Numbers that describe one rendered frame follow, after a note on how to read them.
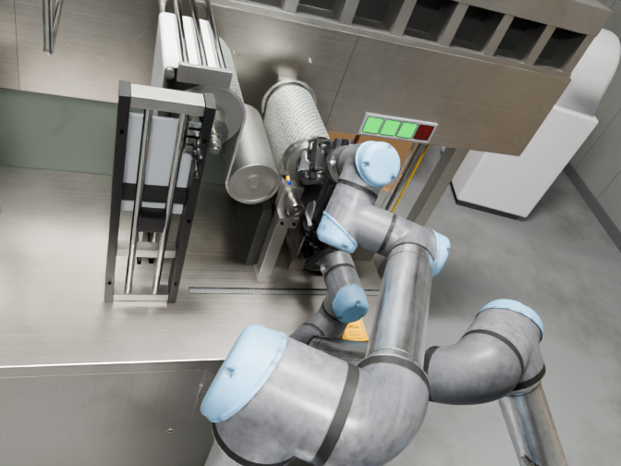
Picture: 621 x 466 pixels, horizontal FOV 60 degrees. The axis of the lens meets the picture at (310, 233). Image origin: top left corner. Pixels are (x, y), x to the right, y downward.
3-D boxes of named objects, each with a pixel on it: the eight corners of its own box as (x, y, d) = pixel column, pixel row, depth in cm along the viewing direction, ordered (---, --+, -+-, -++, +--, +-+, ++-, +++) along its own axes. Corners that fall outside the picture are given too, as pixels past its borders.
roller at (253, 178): (224, 202, 126) (234, 162, 118) (213, 139, 143) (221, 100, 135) (273, 205, 130) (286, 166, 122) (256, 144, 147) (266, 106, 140)
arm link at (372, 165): (353, 178, 86) (373, 130, 87) (326, 178, 96) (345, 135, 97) (392, 198, 89) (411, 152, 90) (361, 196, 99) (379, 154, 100)
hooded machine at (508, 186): (527, 226, 377) (654, 60, 295) (454, 210, 363) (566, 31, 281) (496, 166, 429) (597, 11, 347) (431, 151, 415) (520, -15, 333)
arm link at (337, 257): (349, 285, 124) (316, 285, 121) (344, 270, 127) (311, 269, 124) (360, 263, 119) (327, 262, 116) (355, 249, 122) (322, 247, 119)
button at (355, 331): (340, 346, 133) (344, 340, 131) (334, 324, 137) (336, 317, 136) (366, 346, 135) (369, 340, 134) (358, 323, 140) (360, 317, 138)
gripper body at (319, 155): (338, 144, 114) (364, 141, 103) (334, 185, 115) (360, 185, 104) (305, 141, 112) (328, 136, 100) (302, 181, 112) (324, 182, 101)
